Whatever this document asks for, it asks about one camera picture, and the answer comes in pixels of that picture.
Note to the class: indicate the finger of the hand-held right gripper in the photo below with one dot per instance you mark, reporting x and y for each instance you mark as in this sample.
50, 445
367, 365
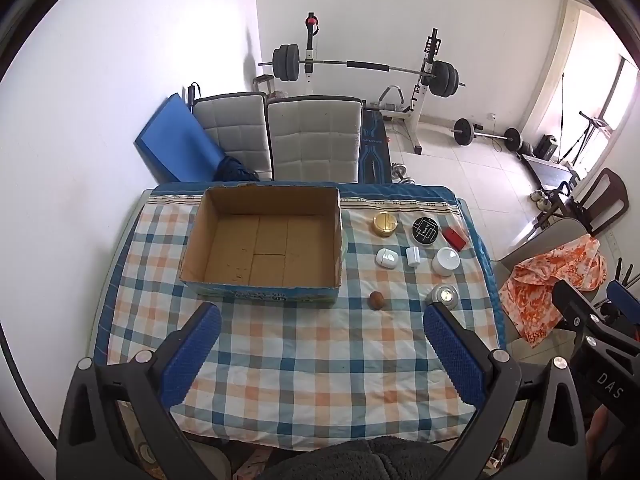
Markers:
624, 292
575, 310

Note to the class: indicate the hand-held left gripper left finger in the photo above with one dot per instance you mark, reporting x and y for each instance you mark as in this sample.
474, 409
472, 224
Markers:
192, 355

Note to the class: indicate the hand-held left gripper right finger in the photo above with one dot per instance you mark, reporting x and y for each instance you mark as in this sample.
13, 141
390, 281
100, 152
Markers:
455, 360

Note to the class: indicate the brown walnut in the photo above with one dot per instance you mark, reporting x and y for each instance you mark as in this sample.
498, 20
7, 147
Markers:
376, 300

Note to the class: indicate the white plastic cup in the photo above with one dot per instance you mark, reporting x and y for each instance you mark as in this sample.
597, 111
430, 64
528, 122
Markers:
446, 261

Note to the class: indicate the cardboard box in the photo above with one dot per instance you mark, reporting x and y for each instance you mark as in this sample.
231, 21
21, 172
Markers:
260, 250

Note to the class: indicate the orange floral cloth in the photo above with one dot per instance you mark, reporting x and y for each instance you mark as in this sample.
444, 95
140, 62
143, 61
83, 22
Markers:
545, 280

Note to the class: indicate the brown wooden chair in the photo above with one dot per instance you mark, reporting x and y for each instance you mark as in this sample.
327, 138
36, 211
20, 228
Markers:
607, 195

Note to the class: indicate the small white cylinder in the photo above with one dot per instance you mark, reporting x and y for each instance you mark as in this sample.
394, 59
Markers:
413, 256

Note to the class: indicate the checked tablecloth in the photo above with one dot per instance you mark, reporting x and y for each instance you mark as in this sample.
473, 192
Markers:
310, 360

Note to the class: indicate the small red box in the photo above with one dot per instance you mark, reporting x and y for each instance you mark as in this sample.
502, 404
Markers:
454, 237

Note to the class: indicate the white earbuds case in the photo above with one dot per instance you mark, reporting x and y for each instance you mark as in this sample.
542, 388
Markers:
386, 258

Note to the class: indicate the round black tin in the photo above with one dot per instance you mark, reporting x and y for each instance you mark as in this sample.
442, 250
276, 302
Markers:
425, 230

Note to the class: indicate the black treadmill deck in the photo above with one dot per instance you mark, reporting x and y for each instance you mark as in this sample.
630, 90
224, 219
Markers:
550, 172

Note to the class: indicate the person's dark fleece clothing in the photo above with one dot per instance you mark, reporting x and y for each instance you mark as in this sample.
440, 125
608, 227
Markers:
350, 460

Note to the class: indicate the round gold tin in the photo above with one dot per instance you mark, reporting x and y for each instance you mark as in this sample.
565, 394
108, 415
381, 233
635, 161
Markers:
385, 223

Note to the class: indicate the black speaker box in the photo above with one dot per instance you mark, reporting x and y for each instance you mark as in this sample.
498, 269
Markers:
546, 147

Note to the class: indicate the dark blue cloth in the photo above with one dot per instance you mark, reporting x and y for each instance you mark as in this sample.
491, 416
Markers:
235, 170

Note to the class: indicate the chrome dumbbell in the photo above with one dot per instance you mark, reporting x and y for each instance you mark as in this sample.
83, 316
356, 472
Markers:
402, 172

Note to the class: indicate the short barbell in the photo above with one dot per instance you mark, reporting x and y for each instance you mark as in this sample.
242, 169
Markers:
462, 131

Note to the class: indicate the blue foam mat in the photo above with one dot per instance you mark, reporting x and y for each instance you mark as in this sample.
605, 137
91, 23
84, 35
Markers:
180, 140

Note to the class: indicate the grey padded chair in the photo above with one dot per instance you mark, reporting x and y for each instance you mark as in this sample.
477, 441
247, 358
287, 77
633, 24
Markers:
315, 135
230, 125

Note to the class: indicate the small wooden stool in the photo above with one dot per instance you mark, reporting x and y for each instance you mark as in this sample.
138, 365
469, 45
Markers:
264, 85

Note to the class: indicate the long barbell with black plates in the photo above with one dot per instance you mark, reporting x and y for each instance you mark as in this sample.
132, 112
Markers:
367, 65

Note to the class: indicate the white door frame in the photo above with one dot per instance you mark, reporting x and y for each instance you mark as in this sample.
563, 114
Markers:
545, 70

